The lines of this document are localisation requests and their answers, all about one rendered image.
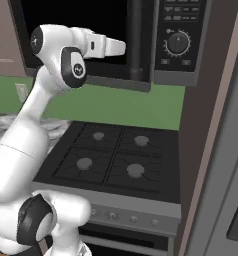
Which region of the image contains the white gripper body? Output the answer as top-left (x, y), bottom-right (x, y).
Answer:
top-left (104, 35), bottom-right (127, 58)

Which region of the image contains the black microwave door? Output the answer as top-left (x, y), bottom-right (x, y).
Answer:
top-left (8, 0), bottom-right (161, 93)

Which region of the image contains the black microwave oven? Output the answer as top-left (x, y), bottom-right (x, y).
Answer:
top-left (7, 0), bottom-right (213, 93)

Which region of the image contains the black oven door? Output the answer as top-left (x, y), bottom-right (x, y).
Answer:
top-left (78, 222), bottom-right (175, 256)

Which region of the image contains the brown tall side panel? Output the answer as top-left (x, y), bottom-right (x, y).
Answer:
top-left (173, 0), bottom-right (238, 256)

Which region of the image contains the black gas hob stove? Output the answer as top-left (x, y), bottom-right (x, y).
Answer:
top-left (31, 120), bottom-right (183, 256)

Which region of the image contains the grey tall appliance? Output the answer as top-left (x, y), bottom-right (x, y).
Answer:
top-left (185, 19), bottom-right (238, 256)

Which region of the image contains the dark microwave door handle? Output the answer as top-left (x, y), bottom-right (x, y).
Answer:
top-left (127, 0), bottom-right (145, 82)

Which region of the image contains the white wall socket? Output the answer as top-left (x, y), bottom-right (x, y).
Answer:
top-left (15, 82), bottom-right (29, 103)

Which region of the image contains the brown wall cupboard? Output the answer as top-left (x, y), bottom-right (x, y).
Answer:
top-left (0, 0), bottom-right (28, 78)

